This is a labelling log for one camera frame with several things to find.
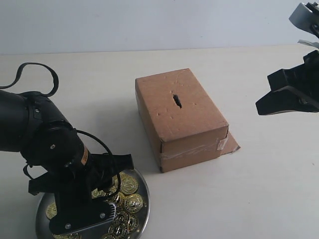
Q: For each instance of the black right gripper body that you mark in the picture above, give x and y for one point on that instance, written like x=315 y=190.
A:
x=293 y=90

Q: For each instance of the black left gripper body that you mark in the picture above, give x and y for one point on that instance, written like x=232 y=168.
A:
x=77 y=211

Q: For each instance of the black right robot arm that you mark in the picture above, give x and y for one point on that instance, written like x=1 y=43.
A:
x=306 y=18

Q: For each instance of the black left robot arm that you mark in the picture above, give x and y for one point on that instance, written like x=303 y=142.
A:
x=31 y=124

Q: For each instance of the brown cardboard slotted box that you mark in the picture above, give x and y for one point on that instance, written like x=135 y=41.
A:
x=183 y=124

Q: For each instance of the gold coin left side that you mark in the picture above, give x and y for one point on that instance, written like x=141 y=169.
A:
x=51 y=211

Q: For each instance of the gold coin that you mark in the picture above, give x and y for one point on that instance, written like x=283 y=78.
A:
x=133 y=203
x=118 y=229
x=129 y=185
x=51 y=211

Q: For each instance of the round silver metal plate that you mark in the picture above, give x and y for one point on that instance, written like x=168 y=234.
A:
x=136 y=222

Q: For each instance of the gold coin upper right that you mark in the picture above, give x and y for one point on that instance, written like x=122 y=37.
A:
x=129 y=185

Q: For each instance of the gold coin bottom right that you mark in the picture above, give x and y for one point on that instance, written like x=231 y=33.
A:
x=118 y=229

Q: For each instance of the gold coin right side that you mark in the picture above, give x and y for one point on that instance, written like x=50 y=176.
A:
x=133 y=203

